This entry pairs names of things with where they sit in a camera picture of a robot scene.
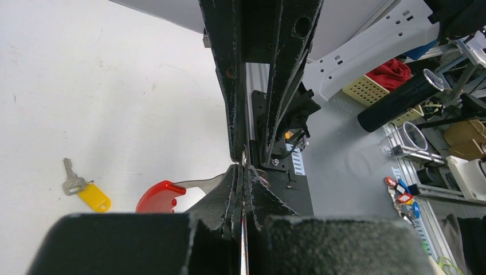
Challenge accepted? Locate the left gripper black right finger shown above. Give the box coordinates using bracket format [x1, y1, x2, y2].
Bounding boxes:
[243, 167, 435, 274]

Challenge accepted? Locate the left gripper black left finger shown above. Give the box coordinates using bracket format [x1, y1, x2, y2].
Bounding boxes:
[28, 164, 243, 274]

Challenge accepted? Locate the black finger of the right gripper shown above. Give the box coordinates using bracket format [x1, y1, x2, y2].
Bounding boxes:
[262, 1, 323, 163]
[199, 1, 246, 162]

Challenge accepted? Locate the metal keyring with red handle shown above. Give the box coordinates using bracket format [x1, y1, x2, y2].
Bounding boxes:
[135, 174, 224, 214]

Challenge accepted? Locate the key with yellow tag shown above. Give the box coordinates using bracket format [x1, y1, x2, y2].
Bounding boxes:
[62, 158, 112, 213]

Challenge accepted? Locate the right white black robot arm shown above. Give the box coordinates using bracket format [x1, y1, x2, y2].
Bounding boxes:
[199, 1, 440, 163]

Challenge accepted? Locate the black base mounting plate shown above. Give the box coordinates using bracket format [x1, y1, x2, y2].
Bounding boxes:
[250, 83, 320, 215]

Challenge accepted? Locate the beige perforated basket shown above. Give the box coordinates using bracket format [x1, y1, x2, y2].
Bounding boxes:
[342, 75, 424, 126]

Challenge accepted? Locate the red cloth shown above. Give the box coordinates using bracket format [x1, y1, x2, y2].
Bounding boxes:
[366, 58, 411, 92]

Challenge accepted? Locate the black cylinder flashlight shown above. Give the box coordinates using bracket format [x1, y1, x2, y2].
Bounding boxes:
[357, 69, 445, 132]

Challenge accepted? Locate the bunch of coloured key tags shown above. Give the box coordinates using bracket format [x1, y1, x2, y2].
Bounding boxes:
[384, 176, 421, 226]

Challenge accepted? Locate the clear glass jar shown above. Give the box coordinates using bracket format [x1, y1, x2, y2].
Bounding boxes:
[378, 121, 428, 158]

